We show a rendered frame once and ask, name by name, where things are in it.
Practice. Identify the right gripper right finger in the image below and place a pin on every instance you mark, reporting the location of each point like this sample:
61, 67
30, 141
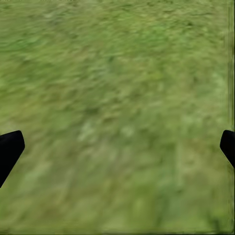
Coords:
227, 145

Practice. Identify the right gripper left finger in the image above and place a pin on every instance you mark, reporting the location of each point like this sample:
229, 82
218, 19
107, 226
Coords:
11, 147

